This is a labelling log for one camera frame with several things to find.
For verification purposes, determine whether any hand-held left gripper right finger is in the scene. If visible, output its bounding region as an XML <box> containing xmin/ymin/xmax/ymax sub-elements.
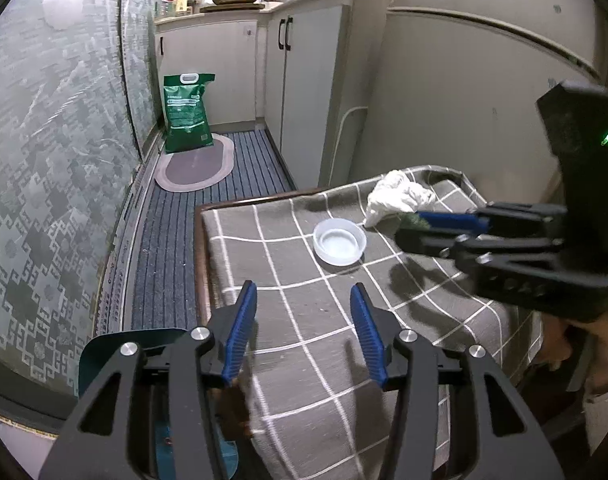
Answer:
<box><xmin>350</xmin><ymin>282</ymin><xmax>567</xmax><ymax>480</ymax></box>

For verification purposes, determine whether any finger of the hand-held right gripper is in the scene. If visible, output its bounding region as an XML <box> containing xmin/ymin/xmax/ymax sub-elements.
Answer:
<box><xmin>416</xmin><ymin>202</ymin><xmax>570</xmax><ymax>241</ymax></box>
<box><xmin>395</xmin><ymin>227</ymin><xmax>608</xmax><ymax>311</ymax></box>

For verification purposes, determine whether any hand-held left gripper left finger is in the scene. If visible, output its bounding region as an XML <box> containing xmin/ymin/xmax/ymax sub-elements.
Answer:
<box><xmin>38</xmin><ymin>280</ymin><xmax>259</xmax><ymax>480</ymax></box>

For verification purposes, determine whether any translucent white plastic bowl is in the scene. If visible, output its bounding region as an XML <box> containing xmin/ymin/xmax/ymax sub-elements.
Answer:
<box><xmin>313</xmin><ymin>218</ymin><xmax>367</xmax><ymax>267</ymax></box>

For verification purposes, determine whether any teal plastic waste bin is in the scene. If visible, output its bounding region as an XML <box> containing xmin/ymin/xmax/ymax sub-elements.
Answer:
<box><xmin>78</xmin><ymin>328</ymin><xmax>245</xmax><ymax>480</ymax></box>

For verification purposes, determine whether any person's right forearm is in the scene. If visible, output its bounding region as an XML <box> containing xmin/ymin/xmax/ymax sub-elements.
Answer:
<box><xmin>583</xmin><ymin>370</ymin><xmax>608</xmax><ymax>456</ymax></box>

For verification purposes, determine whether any person's right hand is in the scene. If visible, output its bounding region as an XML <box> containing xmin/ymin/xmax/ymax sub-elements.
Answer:
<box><xmin>534</xmin><ymin>302</ymin><xmax>608</xmax><ymax>381</ymax></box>

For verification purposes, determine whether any crumpled white cloth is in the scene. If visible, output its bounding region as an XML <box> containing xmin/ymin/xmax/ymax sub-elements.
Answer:
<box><xmin>363</xmin><ymin>170</ymin><xmax>437</xmax><ymax>227</ymax></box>

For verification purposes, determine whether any grey checked tablecloth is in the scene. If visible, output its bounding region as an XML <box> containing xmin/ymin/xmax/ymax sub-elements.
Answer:
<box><xmin>201</xmin><ymin>164</ymin><xmax>540</xmax><ymax>480</ymax></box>

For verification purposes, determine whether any striped dark floor rug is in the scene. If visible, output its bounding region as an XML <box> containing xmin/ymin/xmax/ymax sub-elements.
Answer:
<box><xmin>96</xmin><ymin>129</ymin><xmax>297</xmax><ymax>333</ymax></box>

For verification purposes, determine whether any silver refrigerator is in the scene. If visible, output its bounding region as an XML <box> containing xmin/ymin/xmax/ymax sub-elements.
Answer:
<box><xmin>329</xmin><ymin>0</ymin><xmax>608</xmax><ymax>201</ymax></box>

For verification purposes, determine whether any white pipe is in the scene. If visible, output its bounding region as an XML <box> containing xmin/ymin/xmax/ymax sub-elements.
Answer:
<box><xmin>336</xmin><ymin>105</ymin><xmax>369</xmax><ymax>186</ymax></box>

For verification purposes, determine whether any oval purple floor mat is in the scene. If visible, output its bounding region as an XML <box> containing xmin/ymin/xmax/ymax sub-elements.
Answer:
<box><xmin>155</xmin><ymin>133</ymin><xmax>237</xmax><ymax>193</ymax></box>

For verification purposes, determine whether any green rice bag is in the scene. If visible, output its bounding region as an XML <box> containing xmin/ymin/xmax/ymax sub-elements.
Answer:
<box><xmin>163</xmin><ymin>73</ymin><xmax>216</xmax><ymax>154</ymax></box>

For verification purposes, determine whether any patterned frosted sliding door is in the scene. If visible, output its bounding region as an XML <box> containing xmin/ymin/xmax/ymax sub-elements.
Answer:
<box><xmin>118</xmin><ymin>0</ymin><xmax>167</xmax><ymax>161</ymax></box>
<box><xmin>0</xmin><ymin>0</ymin><xmax>145</xmax><ymax>411</ymax></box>

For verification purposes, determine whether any white under-counter cabinet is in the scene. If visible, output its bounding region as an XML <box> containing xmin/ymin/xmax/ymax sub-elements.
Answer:
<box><xmin>154</xmin><ymin>10</ymin><xmax>269</xmax><ymax>133</ymax></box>

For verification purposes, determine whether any flat stove under pan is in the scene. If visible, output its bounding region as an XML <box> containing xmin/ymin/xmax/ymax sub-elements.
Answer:
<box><xmin>200</xmin><ymin>2</ymin><xmax>265</xmax><ymax>14</ymax></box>

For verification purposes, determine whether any white cabinet with black handles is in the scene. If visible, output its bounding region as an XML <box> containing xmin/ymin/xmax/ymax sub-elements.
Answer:
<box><xmin>264</xmin><ymin>0</ymin><xmax>392</xmax><ymax>191</ymax></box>

